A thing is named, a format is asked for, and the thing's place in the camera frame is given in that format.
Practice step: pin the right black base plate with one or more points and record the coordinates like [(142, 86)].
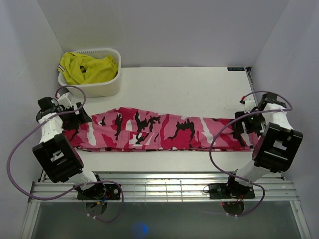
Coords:
[(216, 191)]

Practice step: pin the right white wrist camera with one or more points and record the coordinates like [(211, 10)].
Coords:
[(248, 103)]

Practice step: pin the aluminium rail frame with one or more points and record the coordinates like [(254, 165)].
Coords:
[(192, 187)]

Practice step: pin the yellow trousers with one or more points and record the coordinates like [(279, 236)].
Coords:
[(81, 69)]

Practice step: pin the white plastic basket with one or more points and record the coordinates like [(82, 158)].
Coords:
[(100, 89)]

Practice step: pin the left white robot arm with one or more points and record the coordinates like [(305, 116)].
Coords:
[(58, 158)]

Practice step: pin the pink camouflage trousers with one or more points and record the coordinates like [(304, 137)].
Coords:
[(129, 129)]

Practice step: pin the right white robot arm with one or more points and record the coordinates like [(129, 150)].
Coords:
[(275, 142)]

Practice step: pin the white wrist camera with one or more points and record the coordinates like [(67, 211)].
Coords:
[(248, 103), (64, 100)]

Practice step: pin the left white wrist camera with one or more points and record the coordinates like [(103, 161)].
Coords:
[(64, 100)]

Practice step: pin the blue label sticker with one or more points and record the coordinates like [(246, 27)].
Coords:
[(235, 69)]

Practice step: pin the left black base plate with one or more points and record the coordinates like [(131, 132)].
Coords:
[(110, 192)]

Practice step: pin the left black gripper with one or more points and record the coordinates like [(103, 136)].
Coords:
[(82, 117)]

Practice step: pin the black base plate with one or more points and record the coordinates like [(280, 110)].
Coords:
[(216, 191), (110, 192)]

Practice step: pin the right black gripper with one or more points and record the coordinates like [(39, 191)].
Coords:
[(239, 128)]

